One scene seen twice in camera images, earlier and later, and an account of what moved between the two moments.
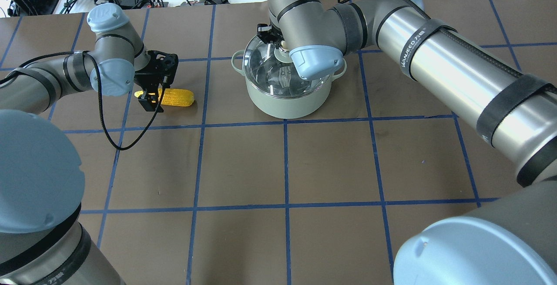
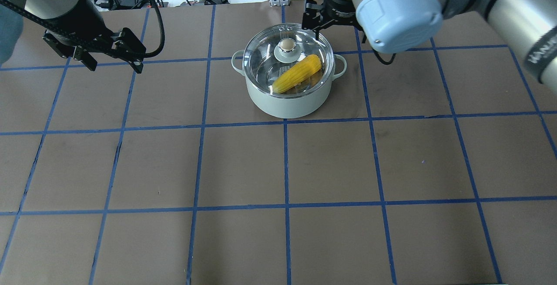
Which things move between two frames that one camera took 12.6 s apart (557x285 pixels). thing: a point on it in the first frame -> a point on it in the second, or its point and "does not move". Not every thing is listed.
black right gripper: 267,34 -> 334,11
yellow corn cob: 172,96 -> 297,73
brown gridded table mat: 217,192 does not move
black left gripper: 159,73 -> 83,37
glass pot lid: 270,74 does not move
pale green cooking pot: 283,108 does not move
